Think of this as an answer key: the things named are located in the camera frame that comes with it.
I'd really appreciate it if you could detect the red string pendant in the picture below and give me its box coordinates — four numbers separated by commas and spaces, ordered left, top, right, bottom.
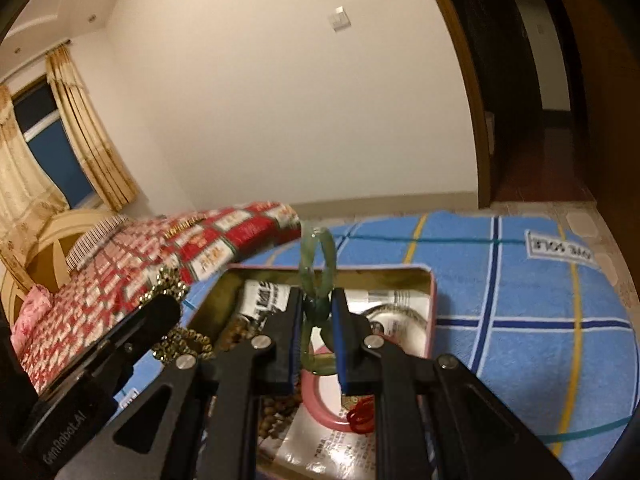
346, 396, 375, 434

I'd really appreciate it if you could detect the brown wooden bead necklace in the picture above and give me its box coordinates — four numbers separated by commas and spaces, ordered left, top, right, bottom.
211, 318, 304, 441

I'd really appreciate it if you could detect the gold ball chain necklace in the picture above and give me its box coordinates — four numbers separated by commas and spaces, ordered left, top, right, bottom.
138, 264, 215, 362

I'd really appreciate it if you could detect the silver metal bangle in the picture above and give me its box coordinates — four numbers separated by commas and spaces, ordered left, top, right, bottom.
361, 304, 431, 356

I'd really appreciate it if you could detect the pink metal tin box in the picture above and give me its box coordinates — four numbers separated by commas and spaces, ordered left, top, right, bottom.
195, 266, 433, 479

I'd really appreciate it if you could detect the green jade bangle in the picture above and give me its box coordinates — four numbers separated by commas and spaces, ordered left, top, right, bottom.
298, 223, 337, 376

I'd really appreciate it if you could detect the printed paper leaflet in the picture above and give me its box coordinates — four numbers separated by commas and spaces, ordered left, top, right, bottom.
259, 269, 435, 479

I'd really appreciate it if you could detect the pink bangle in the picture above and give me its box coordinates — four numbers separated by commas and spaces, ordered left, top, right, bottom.
300, 370, 364, 434

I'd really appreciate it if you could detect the pink pillow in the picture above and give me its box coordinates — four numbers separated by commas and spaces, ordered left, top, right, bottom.
11, 284, 53, 358

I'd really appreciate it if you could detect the blue plaid bed sheet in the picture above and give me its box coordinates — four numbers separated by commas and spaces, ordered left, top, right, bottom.
112, 209, 639, 480

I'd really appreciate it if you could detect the red patterned quilt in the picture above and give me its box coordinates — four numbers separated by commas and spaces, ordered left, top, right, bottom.
18, 202, 300, 392

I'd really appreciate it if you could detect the cream wooden headboard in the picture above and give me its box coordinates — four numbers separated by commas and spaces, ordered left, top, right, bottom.
1, 209, 114, 325

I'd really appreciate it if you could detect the striped pillow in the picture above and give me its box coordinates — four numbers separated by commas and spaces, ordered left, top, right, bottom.
65, 214, 132, 272

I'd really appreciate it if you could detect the beige floral left curtain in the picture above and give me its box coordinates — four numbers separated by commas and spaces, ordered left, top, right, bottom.
0, 87, 70, 290

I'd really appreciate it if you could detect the beige floral curtain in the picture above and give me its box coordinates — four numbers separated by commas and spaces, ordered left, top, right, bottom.
0, 87, 70, 290
46, 46, 138, 211

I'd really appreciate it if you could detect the beige floral right curtain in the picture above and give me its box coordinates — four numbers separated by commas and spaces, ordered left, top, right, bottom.
46, 46, 138, 211

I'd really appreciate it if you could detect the window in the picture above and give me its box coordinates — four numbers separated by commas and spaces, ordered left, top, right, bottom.
12, 76, 103, 209

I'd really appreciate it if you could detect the brown wooden wardrobe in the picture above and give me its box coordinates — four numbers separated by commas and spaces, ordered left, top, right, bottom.
539, 0, 640, 281

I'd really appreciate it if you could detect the brown wooden door frame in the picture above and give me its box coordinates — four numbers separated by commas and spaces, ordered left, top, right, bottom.
435, 0, 491, 208

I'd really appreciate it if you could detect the white wall switch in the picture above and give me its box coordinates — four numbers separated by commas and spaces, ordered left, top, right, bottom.
328, 6, 352, 32

